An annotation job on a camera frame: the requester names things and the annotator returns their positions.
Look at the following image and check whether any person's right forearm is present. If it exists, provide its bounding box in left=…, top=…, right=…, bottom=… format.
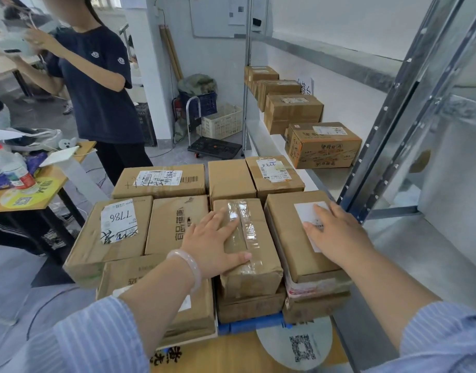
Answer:
left=340, top=248, right=442, bottom=350

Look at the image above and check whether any person's left hand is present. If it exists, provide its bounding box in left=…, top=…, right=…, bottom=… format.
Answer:
left=180, top=207, right=253, bottom=279

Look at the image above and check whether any brown box with label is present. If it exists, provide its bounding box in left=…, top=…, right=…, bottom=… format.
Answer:
left=217, top=285, right=287, bottom=324

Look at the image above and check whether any box labelled 7786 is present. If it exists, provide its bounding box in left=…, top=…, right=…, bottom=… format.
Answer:
left=63, top=196, right=154, bottom=289

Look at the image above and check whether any navy plastic crate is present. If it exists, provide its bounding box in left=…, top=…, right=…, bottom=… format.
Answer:
left=178, top=91, right=218, bottom=121

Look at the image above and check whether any white box with red logo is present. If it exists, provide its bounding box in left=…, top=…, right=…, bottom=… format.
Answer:
left=160, top=329, right=219, bottom=351

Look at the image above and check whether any low wooden table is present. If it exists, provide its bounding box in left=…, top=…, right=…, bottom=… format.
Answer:
left=150, top=326, right=349, bottom=373

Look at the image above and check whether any blue tray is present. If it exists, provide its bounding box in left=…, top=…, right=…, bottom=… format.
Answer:
left=217, top=312, right=293, bottom=337

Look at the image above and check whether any small plain cardboard box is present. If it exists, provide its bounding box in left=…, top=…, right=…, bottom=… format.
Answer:
left=208, top=159, right=257, bottom=208

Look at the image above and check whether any bundle of wooden poles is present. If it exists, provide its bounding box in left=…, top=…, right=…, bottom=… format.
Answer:
left=159, top=25, right=184, bottom=82

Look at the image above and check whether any person's right hand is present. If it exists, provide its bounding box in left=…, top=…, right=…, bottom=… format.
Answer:
left=302, top=202, right=375, bottom=270

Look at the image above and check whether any whiteboard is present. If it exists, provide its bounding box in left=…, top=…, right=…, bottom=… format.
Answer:
left=189, top=0, right=272, bottom=38

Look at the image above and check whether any long wooden table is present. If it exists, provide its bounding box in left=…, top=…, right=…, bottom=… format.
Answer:
left=0, top=54, right=44, bottom=98

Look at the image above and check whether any person's left forearm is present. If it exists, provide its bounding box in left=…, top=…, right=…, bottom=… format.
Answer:
left=119, top=256, right=196, bottom=358

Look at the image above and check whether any small box with black print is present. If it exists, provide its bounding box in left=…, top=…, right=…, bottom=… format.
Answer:
left=144, top=194, right=210, bottom=256

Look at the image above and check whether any black platform trolley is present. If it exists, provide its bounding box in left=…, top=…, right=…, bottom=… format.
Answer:
left=185, top=96, right=243, bottom=160

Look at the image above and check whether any round white sticker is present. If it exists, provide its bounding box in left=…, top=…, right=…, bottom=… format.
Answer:
left=256, top=316, right=334, bottom=371

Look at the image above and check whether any blue packet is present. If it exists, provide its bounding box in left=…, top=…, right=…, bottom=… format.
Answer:
left=0, top=151, right=48, bottom=191

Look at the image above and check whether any box labelled 5288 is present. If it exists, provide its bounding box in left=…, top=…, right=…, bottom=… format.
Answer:
left=96, top=254, right=217, bottom=346

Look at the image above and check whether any box with barcode label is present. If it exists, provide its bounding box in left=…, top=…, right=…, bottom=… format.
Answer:
left=264, top=191, right=353, bottom=299

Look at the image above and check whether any clear water bottle red cap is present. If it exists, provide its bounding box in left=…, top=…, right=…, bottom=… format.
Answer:
left=0, top=142, right=39, bottom=193

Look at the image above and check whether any light blue striped shirt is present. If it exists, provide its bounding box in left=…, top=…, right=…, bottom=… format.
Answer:
left=9, top=297, right=476, bottom=373

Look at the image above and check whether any wide box with handwritten label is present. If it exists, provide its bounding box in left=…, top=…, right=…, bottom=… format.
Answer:
left=112, top=163, right=206, bottom=200

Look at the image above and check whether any translucent white bangle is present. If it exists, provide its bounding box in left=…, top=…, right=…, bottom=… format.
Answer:
left=166, top=249, right=203, bottom=295

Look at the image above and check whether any cream plastic crate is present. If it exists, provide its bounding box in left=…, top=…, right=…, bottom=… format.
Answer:
left=201, top=104, right=243, bottom=139

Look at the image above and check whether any white paper sign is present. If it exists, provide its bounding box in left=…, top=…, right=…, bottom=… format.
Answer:
left=296, top=76, right=314, bottom=96

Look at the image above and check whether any wooden table with black legs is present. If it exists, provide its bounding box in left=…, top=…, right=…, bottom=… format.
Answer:
left=0, top=140, right=97, bottom=265

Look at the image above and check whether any large white paper sheet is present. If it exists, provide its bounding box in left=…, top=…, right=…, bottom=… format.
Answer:
left=0, top=128, right=25, bottom=144

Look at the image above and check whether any galvanized metal shelf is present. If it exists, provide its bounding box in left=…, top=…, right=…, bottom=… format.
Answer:
left=241, top=0, right=411, bottom=198
left=337, top=0, right=476, bottom=373

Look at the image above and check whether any small white paper sheet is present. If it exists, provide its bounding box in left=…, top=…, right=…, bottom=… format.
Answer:
left=39, top=145, right=80, bottom=167

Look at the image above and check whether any camouflage bag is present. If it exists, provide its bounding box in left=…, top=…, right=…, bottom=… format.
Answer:
left=177, top=73, right=218, bottom=97

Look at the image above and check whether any round yellow sticker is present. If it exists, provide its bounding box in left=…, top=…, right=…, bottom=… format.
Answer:
left=0, top=177, right=62, bottom=209

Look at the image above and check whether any clear tape cardboard box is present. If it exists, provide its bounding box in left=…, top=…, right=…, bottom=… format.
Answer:
left=213, top=197, right=284, bottom=302

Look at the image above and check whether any black plastic crate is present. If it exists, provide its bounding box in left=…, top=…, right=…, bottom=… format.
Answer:
left=133, top=101, right=158, bottom=148

